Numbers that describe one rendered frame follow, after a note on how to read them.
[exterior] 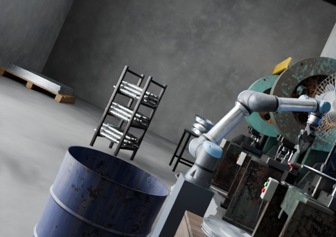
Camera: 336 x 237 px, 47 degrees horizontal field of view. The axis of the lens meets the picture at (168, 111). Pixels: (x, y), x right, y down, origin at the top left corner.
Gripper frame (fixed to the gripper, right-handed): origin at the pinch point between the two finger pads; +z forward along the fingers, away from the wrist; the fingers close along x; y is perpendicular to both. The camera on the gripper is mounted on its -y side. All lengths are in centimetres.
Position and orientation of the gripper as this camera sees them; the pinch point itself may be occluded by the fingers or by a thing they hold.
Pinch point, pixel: (300, 152)
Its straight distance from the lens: 260.3
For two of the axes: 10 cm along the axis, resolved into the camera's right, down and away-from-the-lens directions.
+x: -9.1, -4.2, 0.7
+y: 0.8, 0.1, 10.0
